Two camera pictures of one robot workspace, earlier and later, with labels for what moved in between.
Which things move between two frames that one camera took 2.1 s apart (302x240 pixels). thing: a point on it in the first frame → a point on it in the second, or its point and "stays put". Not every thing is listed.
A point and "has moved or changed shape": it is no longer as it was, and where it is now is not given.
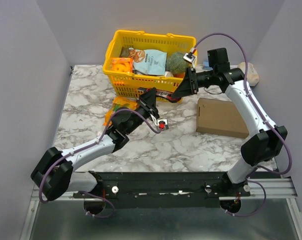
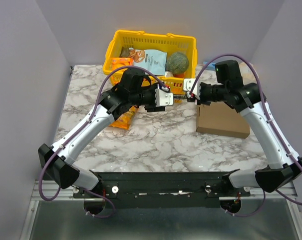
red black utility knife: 165,94 has moved or changed shape
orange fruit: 179,75 stays put
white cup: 168,74 stays put
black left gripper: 148,101 → 152,108
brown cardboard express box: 220,117 stays put
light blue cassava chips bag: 151,62 stays put
